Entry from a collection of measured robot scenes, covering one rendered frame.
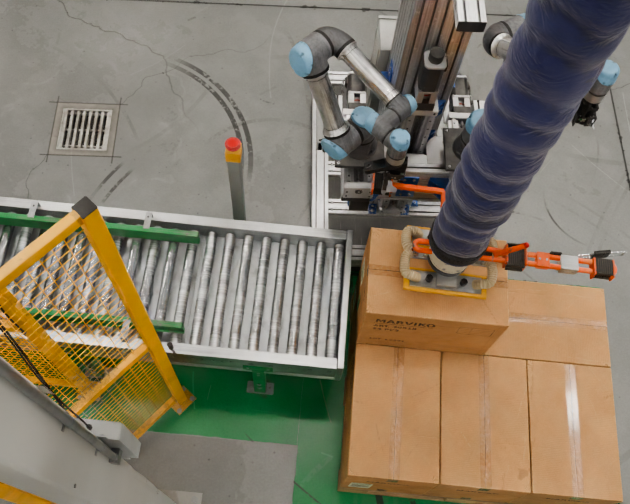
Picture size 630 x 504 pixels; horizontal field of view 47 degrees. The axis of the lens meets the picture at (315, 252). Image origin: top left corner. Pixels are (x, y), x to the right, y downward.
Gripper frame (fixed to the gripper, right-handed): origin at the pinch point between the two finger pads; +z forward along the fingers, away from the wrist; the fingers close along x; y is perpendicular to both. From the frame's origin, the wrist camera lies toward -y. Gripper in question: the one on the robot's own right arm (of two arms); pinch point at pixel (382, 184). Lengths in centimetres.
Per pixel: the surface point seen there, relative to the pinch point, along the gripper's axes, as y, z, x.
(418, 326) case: 23, 35, -47
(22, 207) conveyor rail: -168, 59, -1
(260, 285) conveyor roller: -49, 63, -25
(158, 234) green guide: -100, 56, -8
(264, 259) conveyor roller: -48, 63, -12
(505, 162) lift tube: 27, -82, -37
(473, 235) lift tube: 30, -33, -36
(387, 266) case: 7.0, 24.0, -25.9
